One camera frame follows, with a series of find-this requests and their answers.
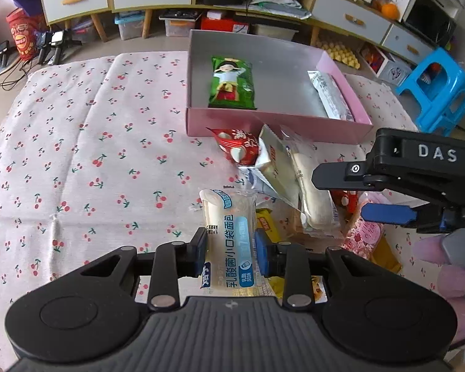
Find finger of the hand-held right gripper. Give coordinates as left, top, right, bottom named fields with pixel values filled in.
left=361, top=202, right=420, bottom=227
left=311, top=162, right=373, bottom=192

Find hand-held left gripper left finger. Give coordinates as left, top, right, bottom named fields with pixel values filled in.
left=79, top=228, right=210, bottom=311

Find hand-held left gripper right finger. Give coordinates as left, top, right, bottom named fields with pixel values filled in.
left=255, top=228, right=388, bottom=311

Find clear long bread packet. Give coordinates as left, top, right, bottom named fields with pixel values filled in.
left=281, top=126, right=343, bottom=238

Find yellow snack packet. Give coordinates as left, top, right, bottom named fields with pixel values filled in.
left=256, top=208, right=288, bottom=299

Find pink snack packet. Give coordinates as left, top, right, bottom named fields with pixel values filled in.
left=343, top=197, right=386, bottom=261

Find blue white bread packet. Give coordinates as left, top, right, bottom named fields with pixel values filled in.
left=199, top=188, right=277, bottom=299

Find golden snack packet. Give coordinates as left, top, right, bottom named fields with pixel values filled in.
left=370, top=236, right=403, bottom=274

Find silver white snack packet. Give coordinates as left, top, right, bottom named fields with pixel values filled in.
left=238, top=124, right=301, bottom=207

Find red snack packet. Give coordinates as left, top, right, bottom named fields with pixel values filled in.
left=206, top=127, right=261, bottom=167

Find pink cardboard box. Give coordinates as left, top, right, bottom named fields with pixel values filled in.
left=185, top=29, right=373, bottom=144

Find person's right hand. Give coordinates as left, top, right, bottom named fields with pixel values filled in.
left=413, top=229, right=465, bottom=353

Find blue plastic stool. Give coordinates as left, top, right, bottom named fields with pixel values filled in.
left=395, top=46, right=465, bottom=137

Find white clear snack packet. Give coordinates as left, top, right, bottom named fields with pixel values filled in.
left=307, top=70, right=356, bottom=122

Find white printed box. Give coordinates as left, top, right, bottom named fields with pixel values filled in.
left=358, top=42, right=412, bottom=86

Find small grey cabinet drawer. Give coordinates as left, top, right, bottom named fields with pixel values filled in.
left=382, top=24, right=435, bottom=65

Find yellow egg tray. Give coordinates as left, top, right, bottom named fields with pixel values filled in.
left=319, top=37, right=362, bottom=70

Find green cartoon snack packet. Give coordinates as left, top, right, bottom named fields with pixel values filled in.
left=208, top=56, right=256, bottom=110

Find black microwave oven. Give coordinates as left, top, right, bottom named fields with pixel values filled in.
left=401, top=0, right=458, bottom=48

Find orange fruit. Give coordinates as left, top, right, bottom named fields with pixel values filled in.
left=381, top=2, right=401, bottom=20

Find cherry print blanket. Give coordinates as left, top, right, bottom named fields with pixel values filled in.
left=0, top=50, right=442, bottom=370

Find translucent plastic box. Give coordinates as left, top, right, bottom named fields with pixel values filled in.
left=252, top=23, right=300, bottom=38

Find pile of plastic bags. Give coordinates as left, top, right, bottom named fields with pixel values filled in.
left=251, top=0, right=313, bottom=20

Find red flat box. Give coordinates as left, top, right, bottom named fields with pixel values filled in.
left=201, top=16, right=251, bottom=35

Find black lid storage bin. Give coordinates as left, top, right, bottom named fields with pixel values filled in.
left=159, top=10, right=201, bottom=38

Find blue lid storage bin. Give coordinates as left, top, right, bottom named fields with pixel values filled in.
left=114, top=11, right=145, bottom=41

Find black tripod devices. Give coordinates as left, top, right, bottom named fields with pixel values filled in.
left=0, top=29, right=83, bottom=67

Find red printed bag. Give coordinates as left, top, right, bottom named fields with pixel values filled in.
left=6, top=8, right=40, bottom=61

